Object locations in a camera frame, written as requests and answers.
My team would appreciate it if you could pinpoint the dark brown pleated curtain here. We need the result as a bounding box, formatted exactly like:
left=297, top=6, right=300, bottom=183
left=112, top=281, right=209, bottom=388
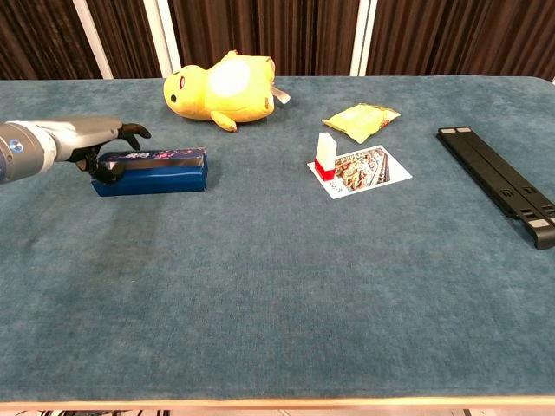
left=0, top=0, right=555, bottom=83

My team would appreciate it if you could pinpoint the white and red stamp block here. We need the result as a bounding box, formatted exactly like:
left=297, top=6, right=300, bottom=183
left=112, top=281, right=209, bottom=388
left=313, top=132, right=338, bottom=181

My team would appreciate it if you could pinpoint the black folding laptop stand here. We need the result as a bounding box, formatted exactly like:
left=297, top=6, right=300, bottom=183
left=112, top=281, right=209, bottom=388
left=435, top=126, right=555, bottom=251

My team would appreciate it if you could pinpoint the teal table cloth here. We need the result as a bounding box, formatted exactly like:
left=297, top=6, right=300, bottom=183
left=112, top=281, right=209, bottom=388
left=0, top=75, right=555, bottom=402

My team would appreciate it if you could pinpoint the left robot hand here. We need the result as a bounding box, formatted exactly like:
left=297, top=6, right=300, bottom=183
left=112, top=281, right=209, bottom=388
left=54, top=115, right=153, bottom=186

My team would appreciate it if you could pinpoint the yellow plush toy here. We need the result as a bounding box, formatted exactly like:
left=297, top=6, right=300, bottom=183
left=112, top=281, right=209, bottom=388
left=162, top=49, right=291, bottom=133

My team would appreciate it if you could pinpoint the blue glasses case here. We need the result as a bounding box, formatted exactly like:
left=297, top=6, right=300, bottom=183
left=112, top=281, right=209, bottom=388
left=90, top=146, right=209, bottom=198

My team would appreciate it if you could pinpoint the yellow snack packet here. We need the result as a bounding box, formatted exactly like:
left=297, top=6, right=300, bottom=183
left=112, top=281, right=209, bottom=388
left=321, top=102, right=402, bottom=145

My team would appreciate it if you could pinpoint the white frame post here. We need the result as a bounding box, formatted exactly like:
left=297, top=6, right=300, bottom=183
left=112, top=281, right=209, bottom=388
left=72, top=0, right=114, bottom=80
left=349, top=0, right=376, bottom=77
left=142, top=0, right=182, bottom=79

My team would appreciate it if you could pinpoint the picture postcard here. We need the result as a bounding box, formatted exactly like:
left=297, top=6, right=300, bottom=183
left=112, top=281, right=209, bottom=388
left=306, top=144, right=414, bottom=201

